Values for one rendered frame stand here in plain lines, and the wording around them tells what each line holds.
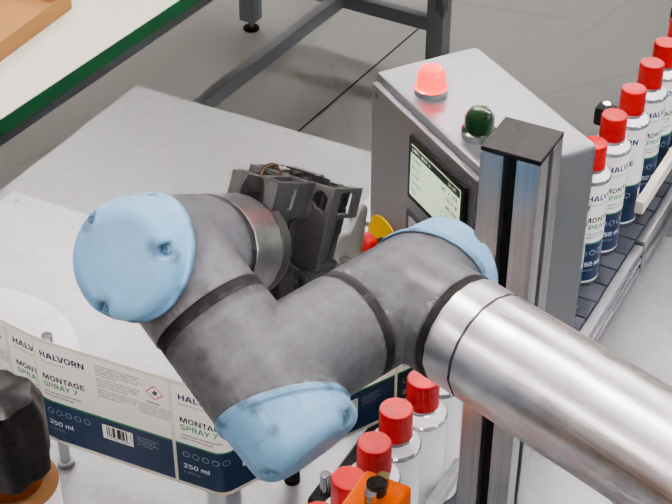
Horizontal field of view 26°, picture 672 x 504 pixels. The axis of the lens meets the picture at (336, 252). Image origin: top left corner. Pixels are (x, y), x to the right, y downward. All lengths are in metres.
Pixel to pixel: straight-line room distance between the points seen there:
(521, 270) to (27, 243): 1.07
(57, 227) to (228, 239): 1.14
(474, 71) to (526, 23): 3.31
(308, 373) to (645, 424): 0.20
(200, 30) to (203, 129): 2.10
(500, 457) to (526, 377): 0.32
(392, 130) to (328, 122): 2.79
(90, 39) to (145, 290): 1.83
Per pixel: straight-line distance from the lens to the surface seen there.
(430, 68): 1.11
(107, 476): 1.65
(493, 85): 1.14
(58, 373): 1.57
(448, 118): 1.09
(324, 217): 1.04
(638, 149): 1.97
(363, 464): 1.38
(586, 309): 1.88
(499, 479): 1.20
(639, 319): 1.96
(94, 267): 0.87
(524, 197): 1.02
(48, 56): 2.63
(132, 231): 0.86
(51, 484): 1.39
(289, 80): 4.13
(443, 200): 1.08
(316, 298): 0.89
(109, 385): 1.54
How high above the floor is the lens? 2.04
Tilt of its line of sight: 36 degrees down
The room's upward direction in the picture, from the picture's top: straight up
